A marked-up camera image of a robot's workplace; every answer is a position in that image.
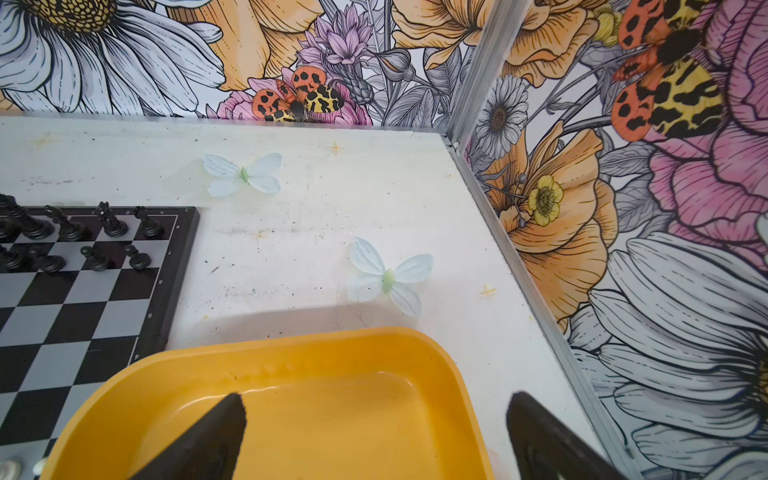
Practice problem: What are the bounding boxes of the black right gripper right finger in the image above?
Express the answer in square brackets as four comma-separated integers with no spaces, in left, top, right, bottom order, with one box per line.
[506,391,625,480]

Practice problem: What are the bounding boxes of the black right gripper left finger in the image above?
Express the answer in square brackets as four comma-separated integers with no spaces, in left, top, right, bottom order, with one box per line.
[132,393,247,479]

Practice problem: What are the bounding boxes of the black white chess board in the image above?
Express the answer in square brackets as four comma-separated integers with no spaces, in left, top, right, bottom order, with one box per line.
[1,206,200,479]

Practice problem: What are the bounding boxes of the yellow rectangular tray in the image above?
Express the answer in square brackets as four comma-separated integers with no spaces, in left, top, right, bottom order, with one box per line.
[42,327,492,479]

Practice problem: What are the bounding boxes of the black pawn piece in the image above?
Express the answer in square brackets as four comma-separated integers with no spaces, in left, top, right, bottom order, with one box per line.
[80,246,112,271]
[125,244,151,271]

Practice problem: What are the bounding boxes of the black rook corner piece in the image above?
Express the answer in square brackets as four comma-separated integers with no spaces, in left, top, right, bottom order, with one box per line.
[132,206,164,239]

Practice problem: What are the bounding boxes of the black knight piece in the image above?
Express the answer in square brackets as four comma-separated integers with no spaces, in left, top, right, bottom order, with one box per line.
[97,202,128,237]

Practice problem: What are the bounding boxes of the black bishop piece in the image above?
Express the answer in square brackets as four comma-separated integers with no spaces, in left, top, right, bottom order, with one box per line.
[44,205,89,242]

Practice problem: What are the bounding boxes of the black king piece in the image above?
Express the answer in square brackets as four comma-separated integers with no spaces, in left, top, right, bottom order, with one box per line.
[1,194,54,240]

